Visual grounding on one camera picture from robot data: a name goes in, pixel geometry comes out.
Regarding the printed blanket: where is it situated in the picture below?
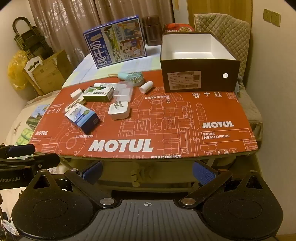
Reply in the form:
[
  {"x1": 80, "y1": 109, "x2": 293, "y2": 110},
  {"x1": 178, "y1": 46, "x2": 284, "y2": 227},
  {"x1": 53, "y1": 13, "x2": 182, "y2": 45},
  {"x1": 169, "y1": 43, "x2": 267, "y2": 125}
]
[{"x1": 0, "y1": 97, "x2": 63, "y2": 163}]

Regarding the pastel checked tablecloth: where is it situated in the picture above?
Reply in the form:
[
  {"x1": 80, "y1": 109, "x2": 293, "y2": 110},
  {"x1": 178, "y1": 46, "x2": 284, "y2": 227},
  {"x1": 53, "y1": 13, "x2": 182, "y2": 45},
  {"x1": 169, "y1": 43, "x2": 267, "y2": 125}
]
[{"x1": 62, "y1": 44, "x2": 166, "y2": 90}]

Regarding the blue cardboard box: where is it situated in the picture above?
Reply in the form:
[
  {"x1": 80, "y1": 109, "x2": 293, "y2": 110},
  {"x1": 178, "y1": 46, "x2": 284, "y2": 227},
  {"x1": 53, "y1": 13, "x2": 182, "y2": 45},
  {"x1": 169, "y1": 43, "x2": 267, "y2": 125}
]
[{"x1": 64, "y1": 104, "x2": 100, "y2": 135}]

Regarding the red instant noodle bowl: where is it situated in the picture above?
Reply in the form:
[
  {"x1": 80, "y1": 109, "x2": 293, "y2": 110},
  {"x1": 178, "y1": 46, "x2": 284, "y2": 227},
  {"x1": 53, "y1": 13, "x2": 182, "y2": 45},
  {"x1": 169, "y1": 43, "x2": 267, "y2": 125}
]
[{"x1": 162, "y1": 23, "x2": 195, "y2": 34}]

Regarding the black folding cart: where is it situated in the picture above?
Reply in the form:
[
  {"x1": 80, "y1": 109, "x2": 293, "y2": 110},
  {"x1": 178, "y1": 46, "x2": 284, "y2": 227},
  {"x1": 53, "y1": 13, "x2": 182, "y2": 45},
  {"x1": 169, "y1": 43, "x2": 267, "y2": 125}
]
[{"x1": 12, "y1": 17, "x2": 55, "y2": 61}]

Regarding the small white charger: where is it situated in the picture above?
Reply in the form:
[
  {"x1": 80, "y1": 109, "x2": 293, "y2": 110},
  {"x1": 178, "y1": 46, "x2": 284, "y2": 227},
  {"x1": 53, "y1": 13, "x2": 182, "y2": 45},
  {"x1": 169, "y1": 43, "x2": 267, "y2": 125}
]
[{"x1": 70, "y1": 88, "x2": 84, "y2": 100}]

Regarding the wooden door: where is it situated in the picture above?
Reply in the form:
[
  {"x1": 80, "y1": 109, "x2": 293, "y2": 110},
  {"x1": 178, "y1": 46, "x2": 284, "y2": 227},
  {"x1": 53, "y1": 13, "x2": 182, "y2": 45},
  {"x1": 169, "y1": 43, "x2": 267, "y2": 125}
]
[{"x1": 187, "y1": 0, "x2": 253, "y2": 24}]

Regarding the white carton handle piece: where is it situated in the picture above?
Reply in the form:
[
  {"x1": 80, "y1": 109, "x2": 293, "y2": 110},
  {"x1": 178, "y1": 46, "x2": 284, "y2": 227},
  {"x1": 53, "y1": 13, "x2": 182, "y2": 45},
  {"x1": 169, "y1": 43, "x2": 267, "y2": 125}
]
[{"x1": 24, "y1": 58, "x2": 44, "y2": 77}]

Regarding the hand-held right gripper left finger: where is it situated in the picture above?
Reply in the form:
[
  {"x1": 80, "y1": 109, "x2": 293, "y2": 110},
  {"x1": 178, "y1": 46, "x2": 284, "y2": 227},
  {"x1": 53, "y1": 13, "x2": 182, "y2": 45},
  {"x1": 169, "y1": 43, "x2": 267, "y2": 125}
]
[{"x1": 26, "y1": 161, "x2": 115, "y2": 209}]

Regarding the large white charger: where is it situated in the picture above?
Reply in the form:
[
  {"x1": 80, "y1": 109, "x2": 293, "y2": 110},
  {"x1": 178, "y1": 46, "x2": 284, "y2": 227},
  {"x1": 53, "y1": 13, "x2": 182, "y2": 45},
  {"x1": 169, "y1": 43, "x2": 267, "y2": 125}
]
[{"x1": 108, "y1": 100, "x2": 130, "y2": 120}]

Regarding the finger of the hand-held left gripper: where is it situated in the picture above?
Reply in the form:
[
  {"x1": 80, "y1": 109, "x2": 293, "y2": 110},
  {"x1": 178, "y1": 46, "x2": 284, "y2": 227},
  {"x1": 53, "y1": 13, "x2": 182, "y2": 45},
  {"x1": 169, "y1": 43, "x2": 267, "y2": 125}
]
[
  {"x1": 0, "y1": 144, "x2": 36, "y2": 160},
  {"x1": 0, "y1": 153, "x2": 60, "y2": 173}
]

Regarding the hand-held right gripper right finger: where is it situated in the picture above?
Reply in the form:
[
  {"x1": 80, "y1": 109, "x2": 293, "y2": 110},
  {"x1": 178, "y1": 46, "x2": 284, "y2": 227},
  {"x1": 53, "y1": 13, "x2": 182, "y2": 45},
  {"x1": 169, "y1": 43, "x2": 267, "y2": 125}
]
[{"x1": 180, "y1": 161, "x2": 270, "y2": 209}]

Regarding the yellow plastic bag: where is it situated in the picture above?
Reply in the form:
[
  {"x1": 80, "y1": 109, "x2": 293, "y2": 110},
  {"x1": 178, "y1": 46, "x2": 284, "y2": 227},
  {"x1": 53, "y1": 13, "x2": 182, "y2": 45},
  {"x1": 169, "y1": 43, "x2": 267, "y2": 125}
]
[{"x1": 7, "y1": 50, "x2": 29, "y2": 91}]

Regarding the brown cardboard box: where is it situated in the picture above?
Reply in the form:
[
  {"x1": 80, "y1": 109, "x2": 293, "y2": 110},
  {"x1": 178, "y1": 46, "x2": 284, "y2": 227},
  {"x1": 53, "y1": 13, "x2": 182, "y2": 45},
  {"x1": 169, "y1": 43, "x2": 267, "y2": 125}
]
[{"x1": 30, "y1": 50, "x2": 74, "y2": 95}]

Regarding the brown thermos jar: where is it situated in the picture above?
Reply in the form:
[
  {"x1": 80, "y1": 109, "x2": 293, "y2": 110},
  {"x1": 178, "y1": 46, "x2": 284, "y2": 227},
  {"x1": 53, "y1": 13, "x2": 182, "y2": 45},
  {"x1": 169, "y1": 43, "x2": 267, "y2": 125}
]
[{"x1": 142, "y1": 16, "x2": 162, "y2": 46}]

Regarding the red printed cardboard sheet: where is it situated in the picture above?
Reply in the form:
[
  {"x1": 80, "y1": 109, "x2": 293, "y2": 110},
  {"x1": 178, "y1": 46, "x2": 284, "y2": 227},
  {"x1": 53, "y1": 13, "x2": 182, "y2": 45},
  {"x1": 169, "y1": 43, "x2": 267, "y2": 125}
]
[{"x1": 29, "y1": 70, "x2": 259, "y2": 160}]

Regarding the white squeeze tube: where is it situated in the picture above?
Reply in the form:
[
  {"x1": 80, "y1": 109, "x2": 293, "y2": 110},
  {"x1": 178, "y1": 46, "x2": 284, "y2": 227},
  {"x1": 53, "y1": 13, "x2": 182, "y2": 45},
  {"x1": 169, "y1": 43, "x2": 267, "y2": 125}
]
[{"x1": 92, "y1": 82, "x2": 117, "y2": 91}]

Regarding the blue milk carton box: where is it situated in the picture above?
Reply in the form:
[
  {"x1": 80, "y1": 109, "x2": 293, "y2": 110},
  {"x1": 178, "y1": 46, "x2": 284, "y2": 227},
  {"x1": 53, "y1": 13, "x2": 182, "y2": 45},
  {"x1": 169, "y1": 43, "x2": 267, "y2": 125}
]
[{"x1": 83, "y1": 15, "x2": 148, "y2": 69}]

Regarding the teal handheld fan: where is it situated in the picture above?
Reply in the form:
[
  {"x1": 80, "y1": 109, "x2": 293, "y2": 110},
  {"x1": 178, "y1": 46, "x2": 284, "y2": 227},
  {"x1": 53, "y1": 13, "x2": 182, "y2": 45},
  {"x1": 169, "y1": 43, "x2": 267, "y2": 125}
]
[{"x1": 109, "y1": 71, "x2": 144, "y2": 88}]

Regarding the brown patterned curtain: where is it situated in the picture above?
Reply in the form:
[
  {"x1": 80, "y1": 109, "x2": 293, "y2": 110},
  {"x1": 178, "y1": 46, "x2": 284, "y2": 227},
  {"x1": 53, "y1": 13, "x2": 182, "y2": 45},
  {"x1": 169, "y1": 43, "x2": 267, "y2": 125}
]
[{"x1": 28, "y1": 0, "x2": 176, "y2": 67}]

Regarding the clear plastic box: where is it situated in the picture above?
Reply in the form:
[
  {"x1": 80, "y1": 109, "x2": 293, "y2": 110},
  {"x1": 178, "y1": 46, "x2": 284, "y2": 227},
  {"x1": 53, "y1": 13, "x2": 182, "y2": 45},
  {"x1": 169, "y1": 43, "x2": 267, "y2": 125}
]
[{"x1": 113, "y1": 81, "x2": 134, "y2": 103}]

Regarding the small white bottle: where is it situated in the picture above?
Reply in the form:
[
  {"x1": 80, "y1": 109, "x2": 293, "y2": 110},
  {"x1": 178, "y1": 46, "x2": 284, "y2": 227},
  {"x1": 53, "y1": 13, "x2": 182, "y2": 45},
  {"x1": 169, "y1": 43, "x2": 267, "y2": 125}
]
[{"x1": 139, "y1": 81, "x2": 153, "y2": 94}]

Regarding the green cardboard box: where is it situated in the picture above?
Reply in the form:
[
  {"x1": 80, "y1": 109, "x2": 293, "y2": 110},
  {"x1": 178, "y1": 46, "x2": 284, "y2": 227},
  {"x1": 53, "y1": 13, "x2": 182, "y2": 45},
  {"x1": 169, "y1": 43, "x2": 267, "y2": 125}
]
[{"x1": 83, "y1": 86, "x2": 115, "y2": 102}]

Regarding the dark brown shoe box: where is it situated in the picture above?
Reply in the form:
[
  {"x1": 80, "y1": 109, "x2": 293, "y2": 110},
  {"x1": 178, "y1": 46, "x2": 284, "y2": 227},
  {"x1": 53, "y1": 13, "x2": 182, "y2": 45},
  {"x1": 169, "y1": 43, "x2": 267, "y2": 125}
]
[{"x1": 160, "y1": 32, "x2": 238, "y2": 93}]

